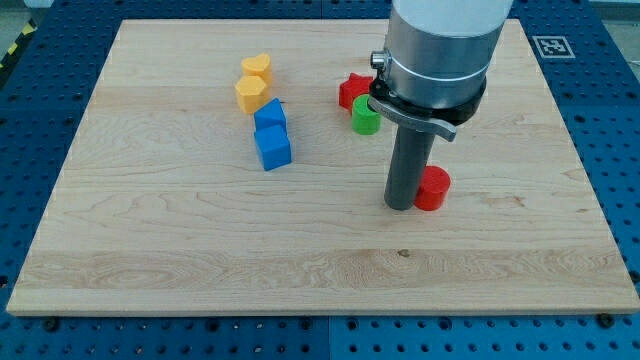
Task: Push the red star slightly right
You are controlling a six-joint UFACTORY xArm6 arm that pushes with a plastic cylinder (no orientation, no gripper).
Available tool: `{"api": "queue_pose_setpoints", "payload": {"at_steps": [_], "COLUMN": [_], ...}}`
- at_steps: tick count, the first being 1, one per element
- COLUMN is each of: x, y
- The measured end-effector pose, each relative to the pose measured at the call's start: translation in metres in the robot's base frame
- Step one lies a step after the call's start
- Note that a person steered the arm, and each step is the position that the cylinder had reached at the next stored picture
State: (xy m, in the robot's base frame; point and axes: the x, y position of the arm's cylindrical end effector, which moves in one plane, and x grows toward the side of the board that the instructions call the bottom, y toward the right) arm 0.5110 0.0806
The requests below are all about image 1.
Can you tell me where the red cylinder block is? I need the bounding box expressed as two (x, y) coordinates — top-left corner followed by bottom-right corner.
(414, 165), (451, 211)

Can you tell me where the wooden board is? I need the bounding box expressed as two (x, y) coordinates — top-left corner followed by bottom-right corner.
(7, 20), (639, 317)

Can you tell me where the white fiducial marker tag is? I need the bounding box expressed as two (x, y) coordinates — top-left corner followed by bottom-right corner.
(532, 35), (575, 59)

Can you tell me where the lower blue cube block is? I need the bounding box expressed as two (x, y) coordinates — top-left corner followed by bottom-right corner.
(254, 125), (292, 171)

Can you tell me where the yellow pentagon block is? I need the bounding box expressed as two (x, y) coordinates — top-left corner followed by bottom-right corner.
(235, 75), (271, 114)

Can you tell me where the upper blue block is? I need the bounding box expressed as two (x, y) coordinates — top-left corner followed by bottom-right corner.
(253, 98), (287, 132)

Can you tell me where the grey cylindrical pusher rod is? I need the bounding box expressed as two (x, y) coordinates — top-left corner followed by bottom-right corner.
(384, 127), (435, 211)

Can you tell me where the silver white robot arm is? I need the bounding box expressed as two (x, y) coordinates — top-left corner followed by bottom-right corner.
(368, 0), (513, 210)

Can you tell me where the red star block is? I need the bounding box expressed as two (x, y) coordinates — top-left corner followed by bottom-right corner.
(338, 73), (374, 112)

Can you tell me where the yellow heart block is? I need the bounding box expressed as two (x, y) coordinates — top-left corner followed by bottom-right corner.
(241, 53), (273, 86)

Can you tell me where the black clamp with silver lever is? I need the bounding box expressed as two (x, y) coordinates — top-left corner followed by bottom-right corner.
(368, 77), (487, 142)

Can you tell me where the green cylinder block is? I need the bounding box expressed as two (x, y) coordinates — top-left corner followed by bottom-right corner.
(351, 94), (381, 135)

